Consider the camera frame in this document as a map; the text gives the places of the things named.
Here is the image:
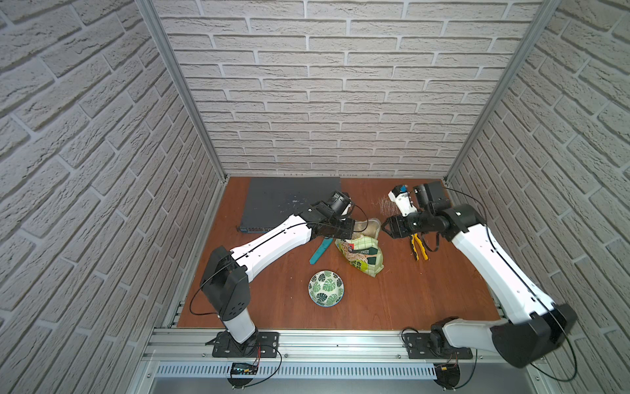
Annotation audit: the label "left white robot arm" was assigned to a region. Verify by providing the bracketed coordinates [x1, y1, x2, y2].
[199, 190, 354, 346]

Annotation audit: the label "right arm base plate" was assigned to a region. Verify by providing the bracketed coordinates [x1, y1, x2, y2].
[402, 332, 473, 361]

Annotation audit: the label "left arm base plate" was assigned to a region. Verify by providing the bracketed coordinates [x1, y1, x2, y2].
[206, 331, 280, 359]

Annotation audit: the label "green oats bag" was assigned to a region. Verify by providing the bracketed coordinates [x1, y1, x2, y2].
[334, 218, 384, 277]

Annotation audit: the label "aluminium front rail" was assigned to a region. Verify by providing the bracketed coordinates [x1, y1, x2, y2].
[142, 327, 537, 368]

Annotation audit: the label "small green circuit board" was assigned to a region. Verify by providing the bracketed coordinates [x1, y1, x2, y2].
[230, 363, 259, 376]

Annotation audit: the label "black round connector box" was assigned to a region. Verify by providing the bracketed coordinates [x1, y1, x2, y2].
[434, 364, 461, 390]

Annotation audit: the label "teal utility knife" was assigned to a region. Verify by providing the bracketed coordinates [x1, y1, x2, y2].
[309, 238, 334, 265]

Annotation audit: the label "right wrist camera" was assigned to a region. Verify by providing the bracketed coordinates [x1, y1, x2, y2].
[388, 185, 418, 217]

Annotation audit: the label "grey network switch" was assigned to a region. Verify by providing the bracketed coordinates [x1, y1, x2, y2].
[238, 177, 341, 233]

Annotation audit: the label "yellow black pliers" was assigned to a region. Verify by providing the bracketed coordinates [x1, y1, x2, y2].
[409, 234, 429, 261]

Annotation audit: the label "leaf pattern breakfast bowl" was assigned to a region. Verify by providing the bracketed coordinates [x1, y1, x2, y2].
[308, 270, 345, 308]

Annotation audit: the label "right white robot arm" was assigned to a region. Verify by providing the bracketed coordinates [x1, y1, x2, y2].
[382, 182, 578, 368]

